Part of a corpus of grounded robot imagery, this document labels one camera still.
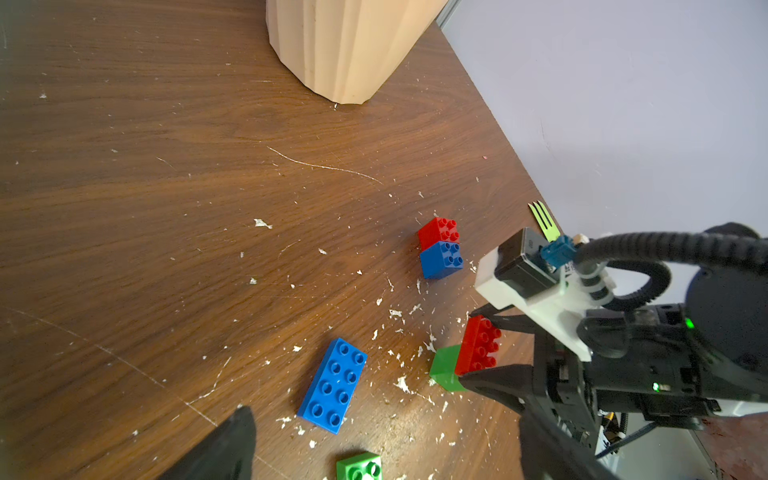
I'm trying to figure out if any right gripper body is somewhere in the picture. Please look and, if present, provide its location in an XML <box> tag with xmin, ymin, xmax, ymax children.
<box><xmin>534</xmin><ymin>304</ymin><xmax>720</xmax><ymax>453</ymax></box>

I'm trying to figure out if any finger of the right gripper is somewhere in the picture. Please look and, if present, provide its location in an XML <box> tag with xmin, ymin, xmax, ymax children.
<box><xmin>469</xmin><ymin>303</ymin><xmax>537</xmax><ymax>335</ymax></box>
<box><xmin>459</xmin><ymin>365</ymin><xmax>534</xmax><ymax>414</ymax></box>

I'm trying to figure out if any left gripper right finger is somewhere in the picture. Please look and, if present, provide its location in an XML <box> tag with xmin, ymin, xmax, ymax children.
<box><xmin>519</xmin><ymin>410</ymin><xmax>617</xmax><ymax>480</ymax></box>

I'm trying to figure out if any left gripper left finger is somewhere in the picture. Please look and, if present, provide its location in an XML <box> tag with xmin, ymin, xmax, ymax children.
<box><xmin>159</xmin><ymin>406</ymin><xmax>257</xmax><ymax>480</ymax></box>

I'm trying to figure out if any long red lego brick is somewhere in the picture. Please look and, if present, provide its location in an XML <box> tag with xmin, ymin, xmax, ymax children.
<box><xmin>455</xmin><ymin>316</ymin><xmax>502</xmax><ymax>376</ymax></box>

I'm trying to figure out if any green lego brick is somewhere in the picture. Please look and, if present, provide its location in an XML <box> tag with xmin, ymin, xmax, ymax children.
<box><xmin>429</xmin><ymin>345</ymin><xmax>466</xmax><ymax>392</ymax></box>
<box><xmin>336</xmin><ymin>452</ymin><xmax>383</xmax><ymax>480</ymax></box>

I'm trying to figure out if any small blue lego brick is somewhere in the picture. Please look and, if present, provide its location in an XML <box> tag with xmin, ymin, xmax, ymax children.
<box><xmin>420</xmin><ymin>241</ymin><xmax>464</xmax><ymax>280</ymax></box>

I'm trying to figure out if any long blue lego brick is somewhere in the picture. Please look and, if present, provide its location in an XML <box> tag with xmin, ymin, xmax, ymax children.
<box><xmin>298</xmin><ymin>338</ymin><xmax>368</xmax><ymax>435</ymax></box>

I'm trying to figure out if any small red lego brick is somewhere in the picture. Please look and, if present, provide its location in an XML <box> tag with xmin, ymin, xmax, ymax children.
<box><xmin>418</xmin><ymin>217</ymin><xmax>460</xmax><ymax>251</ymax></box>

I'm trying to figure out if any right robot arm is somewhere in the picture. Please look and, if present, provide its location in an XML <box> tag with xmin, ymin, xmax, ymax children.
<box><xmin>455</xmin><ymin>223</ymin><xmax>767</xmax><ymax>448</ymax></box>

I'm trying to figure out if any green garden fork toy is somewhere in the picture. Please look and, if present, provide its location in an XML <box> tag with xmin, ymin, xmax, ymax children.
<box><xmin>528</xmin><ymin>201</ymin><xmax>561</xmax><ymax>242</ymax></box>

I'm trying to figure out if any beige ribbed flower pot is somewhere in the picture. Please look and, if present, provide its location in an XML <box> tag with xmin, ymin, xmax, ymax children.
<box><xmin>266</xmin><ymin>0</ymin><xmax>446</xmax><ymax>104</ymax></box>

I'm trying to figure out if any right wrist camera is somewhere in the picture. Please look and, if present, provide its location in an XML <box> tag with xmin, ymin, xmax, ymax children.
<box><xmin>474</xmin><ymin>227</ymin><xmax>604</xmax><ymax>362</ymax></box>

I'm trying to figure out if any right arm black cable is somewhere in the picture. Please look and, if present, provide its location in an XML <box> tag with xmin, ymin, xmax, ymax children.
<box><xmin>569</xmin><ymin>231</ymin><xmax>768</xmax><ymax>313</ymax></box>

